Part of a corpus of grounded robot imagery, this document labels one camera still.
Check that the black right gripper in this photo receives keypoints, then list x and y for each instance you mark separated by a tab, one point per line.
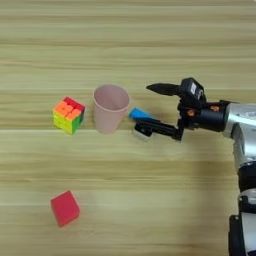
206	118

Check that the blue rectangular block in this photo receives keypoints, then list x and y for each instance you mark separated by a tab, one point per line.
140	114

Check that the pink plastic cup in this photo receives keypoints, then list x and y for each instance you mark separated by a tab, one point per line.
108	115

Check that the red block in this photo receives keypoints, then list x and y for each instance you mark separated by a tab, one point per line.
65	209

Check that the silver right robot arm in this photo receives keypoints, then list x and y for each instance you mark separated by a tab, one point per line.
245	140

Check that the small white black object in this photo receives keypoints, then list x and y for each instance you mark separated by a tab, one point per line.
141	135

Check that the black box with white label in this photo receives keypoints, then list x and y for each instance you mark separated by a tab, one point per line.
192	90

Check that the multicolour puzzle cube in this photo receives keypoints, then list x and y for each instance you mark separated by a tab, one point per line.
68	116

